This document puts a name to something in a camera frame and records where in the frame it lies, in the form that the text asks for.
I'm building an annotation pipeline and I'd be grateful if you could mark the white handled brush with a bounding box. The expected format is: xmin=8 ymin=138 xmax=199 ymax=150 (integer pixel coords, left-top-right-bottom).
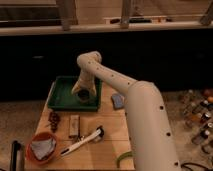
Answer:
xmin=60 ymin=126 xmax=104 ymax=156

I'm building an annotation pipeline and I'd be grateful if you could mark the grey cloth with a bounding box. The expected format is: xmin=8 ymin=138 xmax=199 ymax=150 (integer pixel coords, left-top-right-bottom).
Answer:
xmin=30 ymin=138 xmax=56 ymax=160

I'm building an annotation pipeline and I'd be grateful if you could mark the orange bowl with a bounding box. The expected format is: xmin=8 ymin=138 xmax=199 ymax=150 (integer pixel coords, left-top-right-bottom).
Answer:
xmin=25 ymin=132 xmax=58 ymax=165

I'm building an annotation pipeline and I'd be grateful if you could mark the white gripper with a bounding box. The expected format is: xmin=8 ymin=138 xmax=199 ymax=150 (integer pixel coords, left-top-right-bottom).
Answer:
xmin=71 ymin=70 xmax=97 ymax=96

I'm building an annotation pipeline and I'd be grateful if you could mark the dark red grape bunch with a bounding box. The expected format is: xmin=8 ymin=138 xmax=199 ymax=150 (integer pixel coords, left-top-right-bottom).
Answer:
xmin=48 ymin=112 xmax=60 ymax=133

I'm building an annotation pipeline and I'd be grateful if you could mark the wooden block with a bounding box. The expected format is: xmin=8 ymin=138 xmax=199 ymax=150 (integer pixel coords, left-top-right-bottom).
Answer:
xmin=69 ymin=115 xmax=80 ymax=138

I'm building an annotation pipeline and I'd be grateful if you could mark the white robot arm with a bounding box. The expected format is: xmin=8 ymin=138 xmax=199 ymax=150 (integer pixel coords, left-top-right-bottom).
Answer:
xmin=72 ymin=51 xmax=181 ymax=171

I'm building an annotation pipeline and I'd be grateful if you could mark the blue sponge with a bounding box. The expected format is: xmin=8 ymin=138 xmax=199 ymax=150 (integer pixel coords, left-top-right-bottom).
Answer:
xmin=111 ymin=93 xmax=124 ymax=110

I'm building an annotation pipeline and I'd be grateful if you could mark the green chili pepper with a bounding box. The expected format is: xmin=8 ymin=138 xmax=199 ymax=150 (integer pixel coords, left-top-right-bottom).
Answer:
xmin=116 ymin=151 xmax=132 ymax=168

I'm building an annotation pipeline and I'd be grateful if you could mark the black chair frame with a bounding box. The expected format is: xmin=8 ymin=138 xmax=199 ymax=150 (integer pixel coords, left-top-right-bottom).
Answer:
xmin=9 ymin=140 xmax=25 ymax=171

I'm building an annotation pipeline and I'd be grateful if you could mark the translucent green cup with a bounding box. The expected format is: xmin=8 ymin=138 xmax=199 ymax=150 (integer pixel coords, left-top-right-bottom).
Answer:
xmin=77 ymin=89 xmax=90 ymax=103

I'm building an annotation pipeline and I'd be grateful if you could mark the green plastic tray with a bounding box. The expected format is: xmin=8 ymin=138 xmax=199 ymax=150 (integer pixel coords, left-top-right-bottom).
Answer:
xmin=48 ymin=76 xmax=102 ymax=112

